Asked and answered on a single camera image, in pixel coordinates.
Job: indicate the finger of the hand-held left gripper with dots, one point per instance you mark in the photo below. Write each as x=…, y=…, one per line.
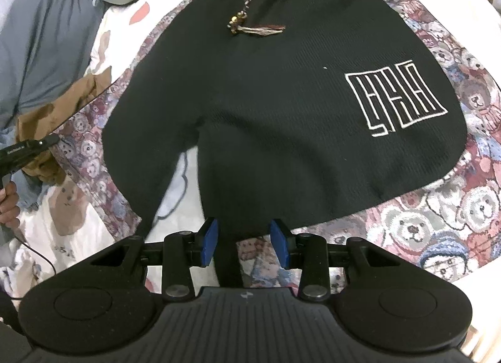
x=43, y=143

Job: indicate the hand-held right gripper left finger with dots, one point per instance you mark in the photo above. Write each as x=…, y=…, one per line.
x=209, y=241

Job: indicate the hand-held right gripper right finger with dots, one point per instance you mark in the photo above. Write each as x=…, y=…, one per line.
x=280, y=243

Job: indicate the black shorts with bear print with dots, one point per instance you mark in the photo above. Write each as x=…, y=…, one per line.
x=274, y=112

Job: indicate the person's left hand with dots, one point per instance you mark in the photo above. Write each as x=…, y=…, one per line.
x=9, y=206

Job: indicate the brown garment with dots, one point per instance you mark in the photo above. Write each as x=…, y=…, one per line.
x=47, y=120

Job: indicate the cream bear print bed sheet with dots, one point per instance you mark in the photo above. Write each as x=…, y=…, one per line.
x=113, y=34

